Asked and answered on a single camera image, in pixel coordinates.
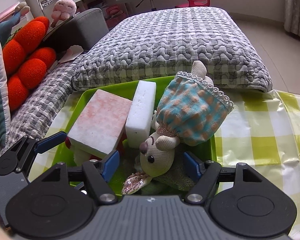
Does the grey towel cloth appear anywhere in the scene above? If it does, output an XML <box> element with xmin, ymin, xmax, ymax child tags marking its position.
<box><xmin>124</xmin><ymin>152</ymin><xmax>198</xmax><ymax>196</ymax></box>

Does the pink white foam block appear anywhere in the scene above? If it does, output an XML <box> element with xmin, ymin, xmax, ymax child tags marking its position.
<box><xmin>68</xmin><ymin>89</ymin><xmax>132</xmax><ymax>158</ymax></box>

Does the red santa hat toy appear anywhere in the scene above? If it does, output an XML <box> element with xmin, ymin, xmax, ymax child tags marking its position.
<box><xmin>65</xmin><ymin>134</ymin><xmax>127</xmax><ymax>166</ymax></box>

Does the mouse plush blue dress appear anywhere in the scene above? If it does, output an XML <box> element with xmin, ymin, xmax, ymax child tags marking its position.
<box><xmin>122</xmin><ymin>61</ymin><xmax>234</xmax><ymax>195</ymax></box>

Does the green plastic bin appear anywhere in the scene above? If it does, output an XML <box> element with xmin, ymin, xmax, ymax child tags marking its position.
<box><xmin>29</xmin><ymin>75</ymin><xmax>218</xmax><ymax>197</ymax></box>

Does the green checked tablecloth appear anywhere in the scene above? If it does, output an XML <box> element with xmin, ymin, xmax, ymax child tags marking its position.
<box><xmin>27</xmin><ymin>89</ymin><xmax>300</xmax><ymax>240</ymax></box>

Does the white paper scrap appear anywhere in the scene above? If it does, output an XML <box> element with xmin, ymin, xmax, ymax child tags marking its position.
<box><xmin>58</xmin><ymin>45</ymin><xmax>84</xmax><ymax>63</ymax></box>

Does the grey quilted cushion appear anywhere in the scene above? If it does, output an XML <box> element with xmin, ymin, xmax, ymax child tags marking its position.
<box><xmin>72</xmin><ymin>7</ymin><xmax>273</xmax><ymax>92</ymax></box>

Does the red knitted plush pillow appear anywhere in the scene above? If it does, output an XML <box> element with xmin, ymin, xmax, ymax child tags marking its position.
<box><xmin>2</xmin><ymin>16</ymin><xmax>56</xmax><ymax>112</ymax></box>

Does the pink octopus plush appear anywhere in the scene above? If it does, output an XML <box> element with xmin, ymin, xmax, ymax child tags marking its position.
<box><xmin>51</xmin><ymin>0</ymin><xmax>77</xmax><ymax>28</ymax></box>

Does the pink box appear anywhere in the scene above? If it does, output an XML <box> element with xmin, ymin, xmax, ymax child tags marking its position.
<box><xmin>0</xmin><ymin>2</ymin><xmax>23</xmax><ymax>23</ymax></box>

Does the blue plush toy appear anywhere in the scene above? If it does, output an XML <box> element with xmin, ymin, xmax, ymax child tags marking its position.
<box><xmin>0</xmin><ymin>2</ymin><xmax>30</xmax><ymax>47</ymax></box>

